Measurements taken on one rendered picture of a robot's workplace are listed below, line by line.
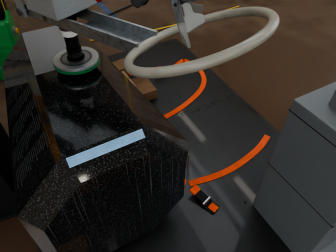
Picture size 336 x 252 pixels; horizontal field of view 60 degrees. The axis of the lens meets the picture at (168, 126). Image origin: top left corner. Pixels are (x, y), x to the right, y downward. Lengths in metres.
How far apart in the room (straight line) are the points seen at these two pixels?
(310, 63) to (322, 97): 1.96
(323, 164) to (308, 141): 0.11
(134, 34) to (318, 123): 0.79
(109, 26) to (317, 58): 2.54
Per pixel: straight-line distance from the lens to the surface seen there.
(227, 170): 2.03
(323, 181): 1.39
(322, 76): 3.17
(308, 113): 1.28
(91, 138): 1.14
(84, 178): 1.12
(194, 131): 2.24
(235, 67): 3.00
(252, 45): 0.77
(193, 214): 1.82
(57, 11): 1.26
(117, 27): 1.26
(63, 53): 1.55
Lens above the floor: 1.61
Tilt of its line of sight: 45 degrees down
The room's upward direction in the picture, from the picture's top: straight up
